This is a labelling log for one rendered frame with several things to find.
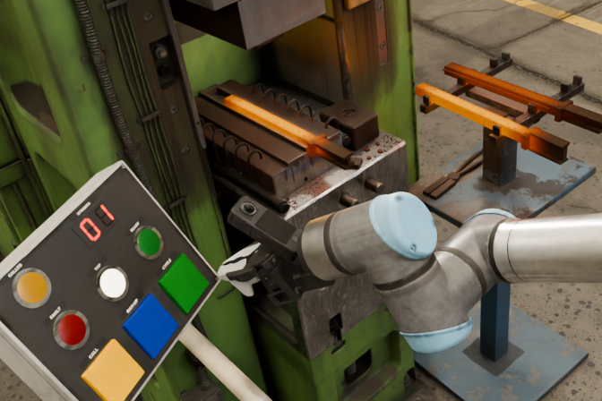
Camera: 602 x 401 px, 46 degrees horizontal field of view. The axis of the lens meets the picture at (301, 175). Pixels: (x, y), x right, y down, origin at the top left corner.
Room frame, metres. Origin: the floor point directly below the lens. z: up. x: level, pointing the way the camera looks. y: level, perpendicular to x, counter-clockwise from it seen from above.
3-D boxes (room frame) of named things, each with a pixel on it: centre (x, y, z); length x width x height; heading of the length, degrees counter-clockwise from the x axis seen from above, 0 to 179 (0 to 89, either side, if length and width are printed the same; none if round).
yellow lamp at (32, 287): (0.77, 0.41, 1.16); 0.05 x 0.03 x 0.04; 125
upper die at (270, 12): (1.44, 0.10, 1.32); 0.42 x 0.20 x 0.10; 35
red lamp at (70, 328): (0.75, 0.37, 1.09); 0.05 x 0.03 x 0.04; 125
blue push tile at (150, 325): (0.81, 0.28, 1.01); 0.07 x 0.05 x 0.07; 150
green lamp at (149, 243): (0.92, 0.27, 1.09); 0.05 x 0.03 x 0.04; 125
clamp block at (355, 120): (1.42, -0.13, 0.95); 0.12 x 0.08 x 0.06; 35
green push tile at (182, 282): (0.90, 0.23, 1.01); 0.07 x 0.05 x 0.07; 150
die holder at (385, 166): (1.48, 0.06, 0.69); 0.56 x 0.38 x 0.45; 35
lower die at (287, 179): (1.44, 0.10, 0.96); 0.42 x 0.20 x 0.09; 35
